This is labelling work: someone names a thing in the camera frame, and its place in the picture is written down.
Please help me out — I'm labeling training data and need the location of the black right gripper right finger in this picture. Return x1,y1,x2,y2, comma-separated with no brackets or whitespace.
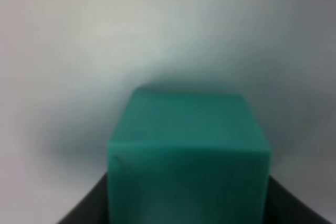
263,176,331,224

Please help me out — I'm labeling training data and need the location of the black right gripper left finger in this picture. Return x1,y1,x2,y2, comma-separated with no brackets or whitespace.
58,173,109,224

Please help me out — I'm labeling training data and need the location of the green cube block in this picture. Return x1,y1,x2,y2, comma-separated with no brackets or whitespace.
107,89,271,223

